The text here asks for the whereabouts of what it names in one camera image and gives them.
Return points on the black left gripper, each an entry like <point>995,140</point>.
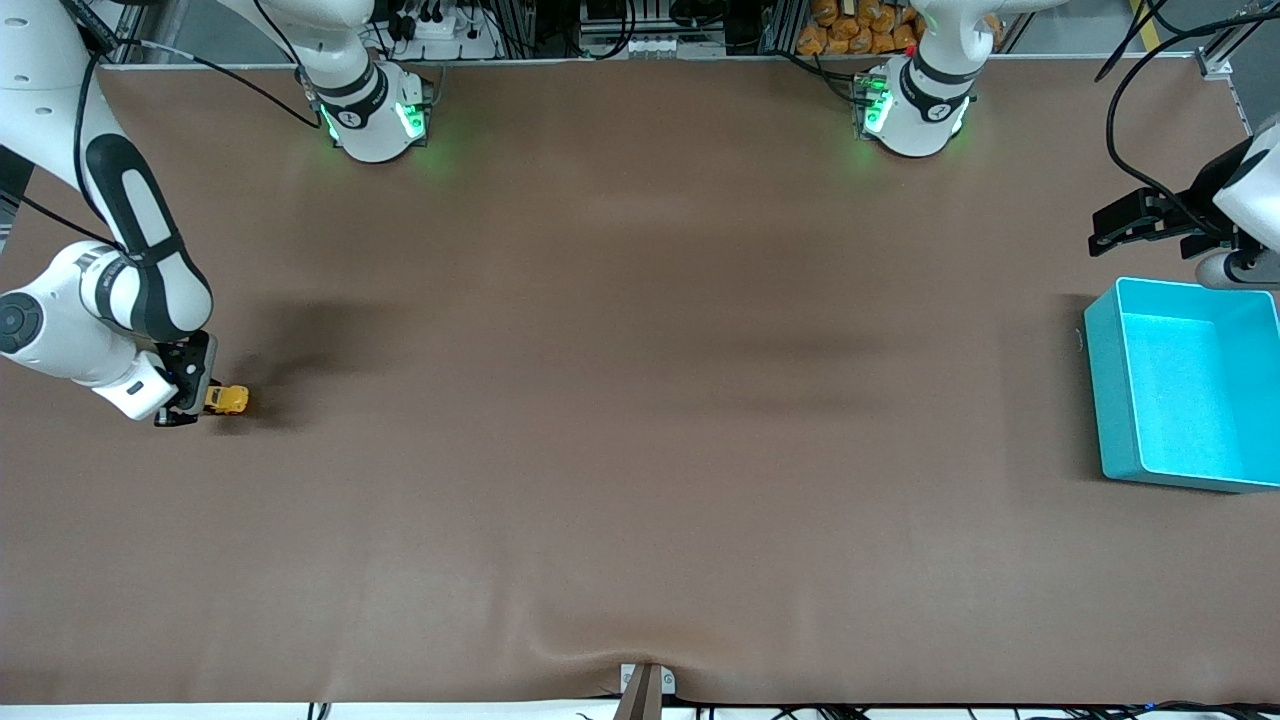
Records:
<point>1197,205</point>

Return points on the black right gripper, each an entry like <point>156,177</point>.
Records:
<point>193,366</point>

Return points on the yellow beetle toy car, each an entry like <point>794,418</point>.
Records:
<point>230,400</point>

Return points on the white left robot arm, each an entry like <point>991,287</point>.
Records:
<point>925,110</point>

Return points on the teal plastic storage box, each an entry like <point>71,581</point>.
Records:
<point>1190,390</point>

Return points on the orange packaged goods pile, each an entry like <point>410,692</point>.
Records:
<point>855,25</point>

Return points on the white power strip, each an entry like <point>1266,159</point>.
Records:
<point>440,30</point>

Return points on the brown table mat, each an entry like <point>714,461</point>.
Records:
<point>640,400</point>

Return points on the aluminium frame post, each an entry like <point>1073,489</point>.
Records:
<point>1222,70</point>

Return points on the metal table edge bracket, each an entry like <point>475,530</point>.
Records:
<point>646,690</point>

